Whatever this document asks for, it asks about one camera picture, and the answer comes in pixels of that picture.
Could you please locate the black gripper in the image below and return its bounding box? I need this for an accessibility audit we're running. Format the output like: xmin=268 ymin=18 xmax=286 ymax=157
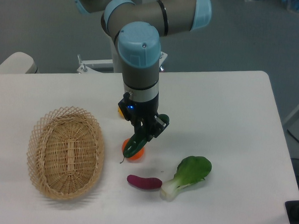
xmin=118 ymin=92 xmax=170 ymax=142

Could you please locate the green cucumber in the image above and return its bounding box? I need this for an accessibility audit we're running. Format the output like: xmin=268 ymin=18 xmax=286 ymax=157
xmin=119 ymin=112 xmax=170 ymax=167

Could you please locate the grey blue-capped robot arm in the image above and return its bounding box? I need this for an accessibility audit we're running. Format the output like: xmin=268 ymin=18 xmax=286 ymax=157
xmin=74 ymin=0 xmax=212 ymax=141

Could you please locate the woven wicker basket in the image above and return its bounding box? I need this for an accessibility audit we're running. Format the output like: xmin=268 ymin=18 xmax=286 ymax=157
xmin=27 ymin=107 xmax=104 ymax=200

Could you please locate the orange tangerine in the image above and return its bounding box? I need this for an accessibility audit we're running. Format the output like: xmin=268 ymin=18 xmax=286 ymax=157
xmin=121 ymin=138 xmax=145 ymax=161

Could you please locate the yellow mango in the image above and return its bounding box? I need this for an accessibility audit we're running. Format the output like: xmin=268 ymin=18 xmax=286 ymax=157
xmin=118 ymin=107 xmax=124 ymax=118

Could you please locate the purple sweet potato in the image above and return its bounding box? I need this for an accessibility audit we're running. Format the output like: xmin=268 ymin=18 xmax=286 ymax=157
xmin=127 ymin=174 xmax=162 ymax=190

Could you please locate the green bok choy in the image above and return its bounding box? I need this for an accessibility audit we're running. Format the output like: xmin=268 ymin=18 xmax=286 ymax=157
xmin=160 ymin=156 xmax=212 ymax=201

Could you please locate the white chair backrest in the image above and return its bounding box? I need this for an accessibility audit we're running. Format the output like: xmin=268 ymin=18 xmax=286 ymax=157
xmin=0 ymin=52 xmax=40 ymax=74

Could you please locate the black device at table edge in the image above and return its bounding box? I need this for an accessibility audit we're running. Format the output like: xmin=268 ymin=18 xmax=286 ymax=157
xmin=285 ymin=200 xmax=299 ymax=224

